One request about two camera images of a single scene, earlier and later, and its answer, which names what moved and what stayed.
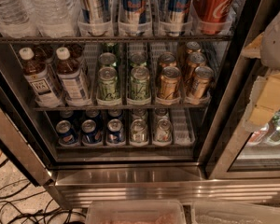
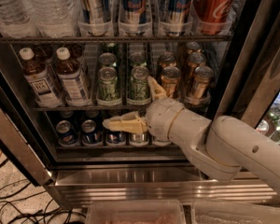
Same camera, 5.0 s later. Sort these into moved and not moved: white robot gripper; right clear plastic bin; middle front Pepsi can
Moved: white robot gripper
Not moved: right clear plastic bin; middle front Pepsi can
